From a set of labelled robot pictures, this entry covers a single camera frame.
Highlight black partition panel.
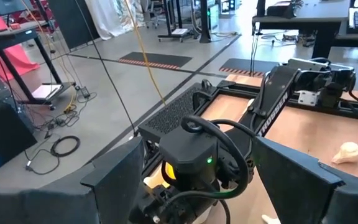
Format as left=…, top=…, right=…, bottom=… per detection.
left=47, top=0, right=101, bottom=53

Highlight dark office desk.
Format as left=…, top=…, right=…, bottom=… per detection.
left=252, top=0, right=358, bottom=60

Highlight white draped cloth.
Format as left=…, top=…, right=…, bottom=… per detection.
left=84, top=0, right=147, bottom=41

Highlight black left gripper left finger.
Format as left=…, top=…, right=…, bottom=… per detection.
left=80, top=136, right=145, bottom=224

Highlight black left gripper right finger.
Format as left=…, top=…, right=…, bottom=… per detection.
left=252, top=136, right=345, bottom=224

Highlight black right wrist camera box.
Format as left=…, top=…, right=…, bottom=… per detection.
left=159, top=126, right=219, bottom=187

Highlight white papers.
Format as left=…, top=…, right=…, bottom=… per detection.
left=31, top=83, right=62, bottom=100

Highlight black standing desk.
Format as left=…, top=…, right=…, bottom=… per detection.
left=157, top=0, right=214, bottom=44

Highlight black computer tower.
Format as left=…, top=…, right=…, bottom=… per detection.
left=0, top=90, right=38, bottom=173

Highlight yellow hanging cable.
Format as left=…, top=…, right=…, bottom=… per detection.
left=122, top=0, right=167, bottom=106

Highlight black hanging cable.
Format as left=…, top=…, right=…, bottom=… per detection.
left=72, top=0, right=137, bottom=139

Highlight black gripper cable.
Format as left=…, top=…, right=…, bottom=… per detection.
left=166, top=114, right=256, bottom=224

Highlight black hazard striped floor mat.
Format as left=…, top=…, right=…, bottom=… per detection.
left=118, top=51, right=193, bottom=71
left=218, top=58, right=281, bottom=78

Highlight yellow lemon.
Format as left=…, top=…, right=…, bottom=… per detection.
left=165, top=162, right=177, bottom=181

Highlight coiled black cable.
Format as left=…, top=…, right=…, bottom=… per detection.
left=24, top=134, right=81, bottom=175

